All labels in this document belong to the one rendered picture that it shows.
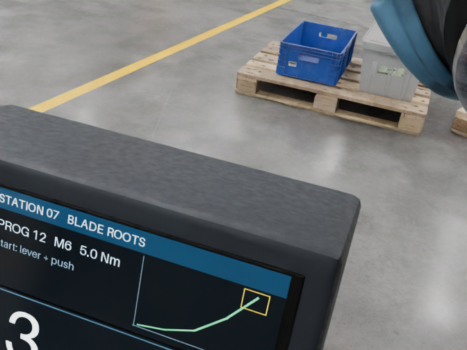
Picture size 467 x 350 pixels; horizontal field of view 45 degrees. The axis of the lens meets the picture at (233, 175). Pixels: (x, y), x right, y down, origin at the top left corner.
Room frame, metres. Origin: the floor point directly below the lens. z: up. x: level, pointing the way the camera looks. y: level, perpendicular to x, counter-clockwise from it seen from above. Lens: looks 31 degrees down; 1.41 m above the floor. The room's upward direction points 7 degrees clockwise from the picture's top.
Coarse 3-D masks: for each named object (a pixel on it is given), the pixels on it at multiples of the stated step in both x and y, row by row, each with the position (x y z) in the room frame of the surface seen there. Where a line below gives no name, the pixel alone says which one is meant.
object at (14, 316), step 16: (0, 288) 0.22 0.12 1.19; (0, 304) 0.22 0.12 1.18; (16, 304) 0.22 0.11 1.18; (32, 304) 0.22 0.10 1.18; (48, 304) 0.21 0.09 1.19; (0, 320) 0.22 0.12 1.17; (16, 320) 0.21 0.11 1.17; (32, 320) 0.21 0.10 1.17; (48, 320) 0.21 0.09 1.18; (64, 320) 0.21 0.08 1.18; (0, 336) 0.21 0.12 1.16; (16, 336) 0.21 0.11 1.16; (32, 336) 0.21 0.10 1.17; (48, 336) 0.21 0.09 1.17
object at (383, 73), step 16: (368, 32) 3.50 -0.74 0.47; (368, 48) 3.28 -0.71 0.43; (384, 48) 3.26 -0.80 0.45; (368, 64) 3.30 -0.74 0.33; (384, 64) 3.27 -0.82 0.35; (400, 64) 3.24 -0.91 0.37; (368, 80) 3.30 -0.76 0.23; (384, 80) 3.27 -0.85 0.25; (400, 80) 3.24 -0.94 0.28; (416, 80) 3.21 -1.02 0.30; (384, 96) 3.27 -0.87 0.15; (400, 96) 3.24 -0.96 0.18
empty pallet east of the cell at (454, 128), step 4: (460, 108) 3.23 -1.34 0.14; (456, 112) 3.19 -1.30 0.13; (460, 112) 3.18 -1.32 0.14; (464, 112) 3.17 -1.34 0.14; (456, 116) 3.19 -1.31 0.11; (460, 116) 3.18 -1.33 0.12; (464, 116) 3.16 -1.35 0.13; (456, 120) 3.19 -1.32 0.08; (460, 120) 3.17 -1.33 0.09; (464, 120) 3.16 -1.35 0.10; (452, 124) 3.19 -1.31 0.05; (456, 124) 3.18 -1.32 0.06; (460, 124) 3.16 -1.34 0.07; (464, 124) 3.15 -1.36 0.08; (452, 128) 3.19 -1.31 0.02; (456, 128) 3.17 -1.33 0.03; (460, 128) 3.16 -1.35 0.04; (464, 128) 3.14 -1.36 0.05; (456, 132) 3.17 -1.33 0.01; (460, 132) 3.15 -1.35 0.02; (464, 132) 3.14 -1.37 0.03; (464, 136) 3.13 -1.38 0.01
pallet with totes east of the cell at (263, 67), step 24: (264, 48) 3.97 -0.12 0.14; (240, 72) 3.42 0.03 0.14; (264, 72) 3.46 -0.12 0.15; (360, 72) 3.69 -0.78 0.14; (264, 96) 3.37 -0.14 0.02; (336, 96) 3.22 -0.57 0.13; (360, 96) 3.24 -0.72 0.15; (360, 120) 3.17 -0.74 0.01; (384, 120) 3.20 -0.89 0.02; (408, 120) 3.09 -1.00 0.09
